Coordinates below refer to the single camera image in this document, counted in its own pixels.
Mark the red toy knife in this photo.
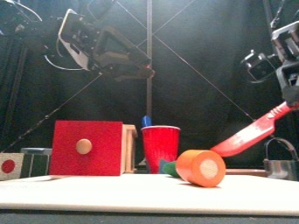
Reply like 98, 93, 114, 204
210, 101, 299, 158

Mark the toy carrot piece with leaves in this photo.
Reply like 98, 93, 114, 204
164, 149, 229, 188

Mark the blue toy utensil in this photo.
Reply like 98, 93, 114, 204
141, 115, 155, 128

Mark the wooden box with slot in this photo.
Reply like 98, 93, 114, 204
122, 123, 139, 174

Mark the wooden drawer with red front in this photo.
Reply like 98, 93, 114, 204
50, 120, 127, 177

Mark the red plastic cup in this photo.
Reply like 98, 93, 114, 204
141, 125, 184, 175

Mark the small blue flat piece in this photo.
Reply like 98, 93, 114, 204
158, 158, 170, 175

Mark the white cutting board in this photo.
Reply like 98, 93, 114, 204
0, 173, 299, 217

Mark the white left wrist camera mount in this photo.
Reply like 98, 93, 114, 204
58, 8, 93, 72

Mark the vertical metal frame pole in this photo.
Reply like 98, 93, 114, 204
146, 0, 154, 119

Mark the white cable loop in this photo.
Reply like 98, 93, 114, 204
43, 38, 87, 73

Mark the thin diagonal brace wire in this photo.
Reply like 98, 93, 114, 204
117, 0, 258, 121
0, 0, 197, 153

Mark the small metal cup with handle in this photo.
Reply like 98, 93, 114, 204
264, 137, 299, 182

